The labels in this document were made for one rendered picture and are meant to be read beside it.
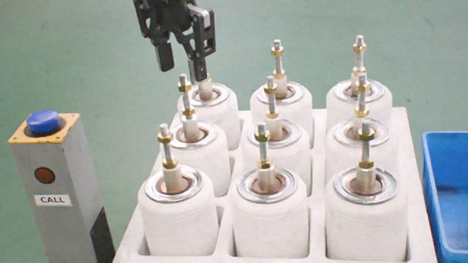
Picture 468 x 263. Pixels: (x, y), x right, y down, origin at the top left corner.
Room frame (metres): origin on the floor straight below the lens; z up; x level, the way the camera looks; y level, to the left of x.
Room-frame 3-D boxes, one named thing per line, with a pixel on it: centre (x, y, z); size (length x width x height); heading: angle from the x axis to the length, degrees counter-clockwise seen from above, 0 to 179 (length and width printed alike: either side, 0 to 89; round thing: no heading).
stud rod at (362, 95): (0.71, -0.18, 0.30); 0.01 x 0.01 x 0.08; 11
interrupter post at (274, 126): (0.73, -0.06, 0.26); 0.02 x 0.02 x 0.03
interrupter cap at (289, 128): (0.73, -0.06, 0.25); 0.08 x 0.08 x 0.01
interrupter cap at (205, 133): (0.76, 0.06, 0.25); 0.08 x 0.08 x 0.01
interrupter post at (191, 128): (0.76, 0.06, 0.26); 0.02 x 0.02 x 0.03
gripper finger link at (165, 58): (0.78, 0.08, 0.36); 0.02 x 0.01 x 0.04; 129
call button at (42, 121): (0.72, 0.24, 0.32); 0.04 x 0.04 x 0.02
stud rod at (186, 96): (0.76, 0.06, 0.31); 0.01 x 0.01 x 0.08; 10
